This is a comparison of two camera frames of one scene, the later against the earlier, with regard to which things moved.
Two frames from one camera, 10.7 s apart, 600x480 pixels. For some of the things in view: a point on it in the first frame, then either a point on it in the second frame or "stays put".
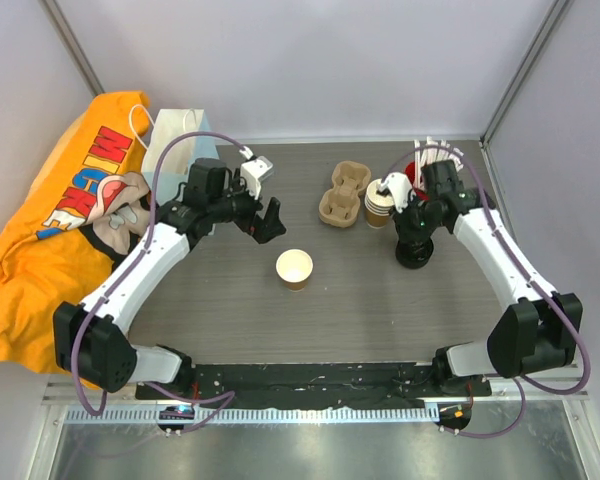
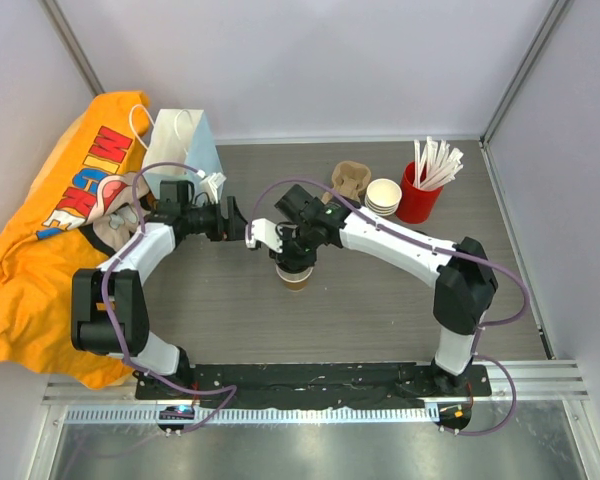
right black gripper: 406,232 to 286,256
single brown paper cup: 294,267 stays put
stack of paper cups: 377,205 stays put
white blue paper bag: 177,159 stays put
